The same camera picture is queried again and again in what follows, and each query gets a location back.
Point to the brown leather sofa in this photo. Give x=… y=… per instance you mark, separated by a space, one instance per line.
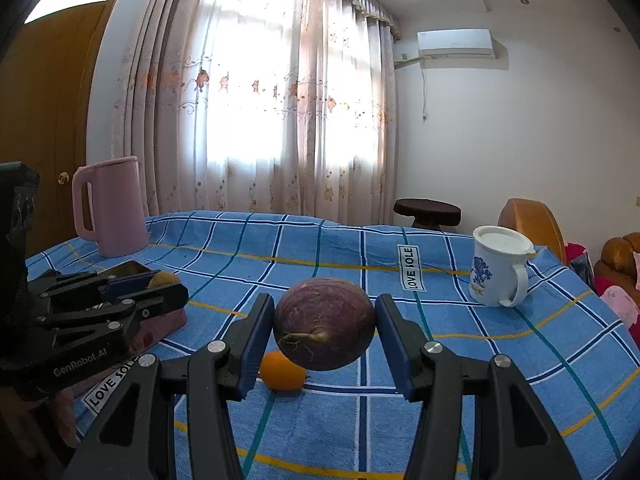
x=615 y=255

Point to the wooden door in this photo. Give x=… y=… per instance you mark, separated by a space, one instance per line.
x=55 y=110

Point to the blue checked tablecloth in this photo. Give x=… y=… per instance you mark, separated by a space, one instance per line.
x=325 y=250

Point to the air conditioner pipe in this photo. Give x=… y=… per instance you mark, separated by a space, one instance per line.
x=407 y=60

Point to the white mug with blue print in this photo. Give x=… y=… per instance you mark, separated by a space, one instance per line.
x=492 y=270

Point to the pink electric kettle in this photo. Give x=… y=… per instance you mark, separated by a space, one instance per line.
x=120 y=210

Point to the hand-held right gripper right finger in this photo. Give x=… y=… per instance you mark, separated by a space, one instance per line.
x=395 y=345

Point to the white air conditioner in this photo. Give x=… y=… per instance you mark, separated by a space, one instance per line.
x=455 y=42

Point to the brass door knob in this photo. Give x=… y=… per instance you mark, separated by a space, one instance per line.
x=62 y=178

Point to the small brownish green fruit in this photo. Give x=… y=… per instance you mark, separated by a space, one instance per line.
x=162 y=279

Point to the brown leather armchair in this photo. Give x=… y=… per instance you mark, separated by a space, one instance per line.
x=530 y=220

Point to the pink floral cushion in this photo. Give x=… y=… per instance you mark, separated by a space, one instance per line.
x=637 y=265

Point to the pink metal tin box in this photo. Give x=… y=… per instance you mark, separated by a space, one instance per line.
x=170 y=322

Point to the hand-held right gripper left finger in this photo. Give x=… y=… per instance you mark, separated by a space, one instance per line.
x=255 y=345

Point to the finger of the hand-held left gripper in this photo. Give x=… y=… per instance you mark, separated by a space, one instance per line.
x=125 y=282
x=160 y=297

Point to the floral sheer curtain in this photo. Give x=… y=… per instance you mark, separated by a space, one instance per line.
x=250 y=85

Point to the orange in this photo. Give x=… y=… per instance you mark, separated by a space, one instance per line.
x=282 y=371

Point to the red cloth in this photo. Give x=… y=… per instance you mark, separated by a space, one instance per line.
x=577 y=255

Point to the dark round wooden stool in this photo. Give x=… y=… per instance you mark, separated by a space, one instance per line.
x=425 y=210

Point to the pink cloth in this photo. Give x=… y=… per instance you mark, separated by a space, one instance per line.
x=622 y=305

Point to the purple round root vegetable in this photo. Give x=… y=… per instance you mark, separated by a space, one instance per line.
x=325 y=320

